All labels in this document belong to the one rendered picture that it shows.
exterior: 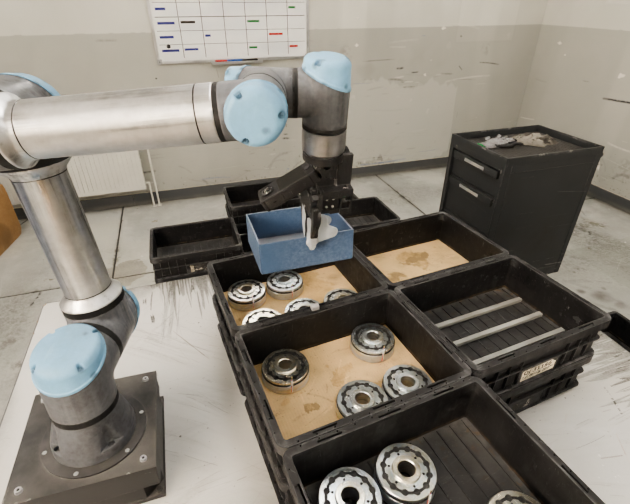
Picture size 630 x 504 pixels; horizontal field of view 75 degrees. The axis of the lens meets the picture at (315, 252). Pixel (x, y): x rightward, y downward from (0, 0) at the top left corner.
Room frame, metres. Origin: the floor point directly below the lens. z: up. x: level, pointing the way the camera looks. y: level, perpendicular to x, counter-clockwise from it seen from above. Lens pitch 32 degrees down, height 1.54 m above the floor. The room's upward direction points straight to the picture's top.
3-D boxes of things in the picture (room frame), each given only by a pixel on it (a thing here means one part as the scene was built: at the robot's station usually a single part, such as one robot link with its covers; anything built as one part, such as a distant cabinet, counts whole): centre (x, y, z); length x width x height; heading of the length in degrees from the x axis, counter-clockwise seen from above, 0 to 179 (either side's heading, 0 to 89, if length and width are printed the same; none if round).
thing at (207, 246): (1.68, 0.56, 0.37); 0.40 x 0.30 x 0.45; 108
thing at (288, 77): (0.67, 0.08, 1.42); 0.11 x 0.11 x 0.08; 3
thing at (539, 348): (0.77, -0.43, 0.92); 0.40 x 0.30 x 0.02; 114
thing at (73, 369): (0.53, 0.43, 0.97); 0.13 x 0.12 x 0.14; 3
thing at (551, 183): (2.19, -1.12, 0.45); 0.60 x 0.45 x 0.90; 108
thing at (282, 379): (0.64, 0.06, 0.86); 0.10 x 0.10 x 0.01
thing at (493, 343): (0.77, -0.43, 0.87); 0.40 x 0.30 x 0.11; 114
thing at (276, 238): (0.79, 0.04, 1.10); 0.20 x 0.15 x 0.07; 108
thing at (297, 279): (0.96, 0.09, 0.86); 0.10 x 0.10 x 0.01
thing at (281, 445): (0.61, -0.07, 0.92); 0.40 x 0.30 x 0.02; 114
